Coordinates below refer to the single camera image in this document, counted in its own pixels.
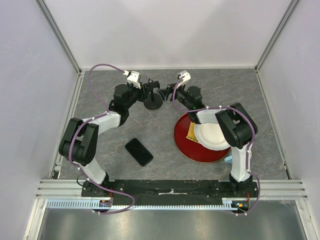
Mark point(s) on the black smartphone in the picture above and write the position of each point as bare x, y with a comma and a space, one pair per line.
139, 152

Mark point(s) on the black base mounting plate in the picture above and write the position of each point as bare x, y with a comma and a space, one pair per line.
183, 191

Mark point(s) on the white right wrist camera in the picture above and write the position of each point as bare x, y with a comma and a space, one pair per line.
183, 77

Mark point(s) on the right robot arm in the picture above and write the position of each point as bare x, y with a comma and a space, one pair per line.
237, 126

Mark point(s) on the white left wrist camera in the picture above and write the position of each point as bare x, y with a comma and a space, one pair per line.
133, 78

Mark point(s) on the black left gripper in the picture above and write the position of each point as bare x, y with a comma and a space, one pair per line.
142, 92

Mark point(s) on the slotted cable duct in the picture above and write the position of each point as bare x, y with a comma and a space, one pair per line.
99, 204

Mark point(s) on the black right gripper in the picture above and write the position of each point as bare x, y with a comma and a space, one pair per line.
165, 93

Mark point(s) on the light blue mug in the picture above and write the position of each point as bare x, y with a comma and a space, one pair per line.
228, 159

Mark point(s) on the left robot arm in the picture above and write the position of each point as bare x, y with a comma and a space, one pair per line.
80, 139

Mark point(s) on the white paper plate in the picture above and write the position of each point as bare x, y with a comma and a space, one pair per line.
210, 136

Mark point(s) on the aluminium front rail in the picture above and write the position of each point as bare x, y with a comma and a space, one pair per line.
269, 189

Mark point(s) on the red round tray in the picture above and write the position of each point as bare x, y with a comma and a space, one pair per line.
191, 149

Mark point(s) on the right aluminium frame post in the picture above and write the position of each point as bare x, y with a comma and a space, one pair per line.
289, 11

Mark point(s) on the aluminium frame post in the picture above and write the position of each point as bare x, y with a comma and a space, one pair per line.
43, 7
289, 11

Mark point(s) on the yellow sponge cloth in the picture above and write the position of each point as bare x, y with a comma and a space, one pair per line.
191, 133

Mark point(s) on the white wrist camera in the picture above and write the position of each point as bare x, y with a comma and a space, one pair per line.
183, 77
133, 78

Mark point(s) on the black phone stand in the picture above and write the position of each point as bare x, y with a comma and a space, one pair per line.
153, 100

